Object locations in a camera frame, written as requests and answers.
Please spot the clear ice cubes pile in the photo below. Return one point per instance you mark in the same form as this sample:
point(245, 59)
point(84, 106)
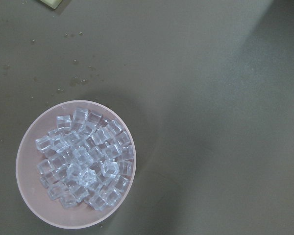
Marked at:
point(88, 158)

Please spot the pink bowl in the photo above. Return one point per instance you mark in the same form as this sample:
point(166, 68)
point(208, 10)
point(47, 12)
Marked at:
point(32, 191)

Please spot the wooden cutting board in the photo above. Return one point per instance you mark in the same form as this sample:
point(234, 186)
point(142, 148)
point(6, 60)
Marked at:
point(51, 3)

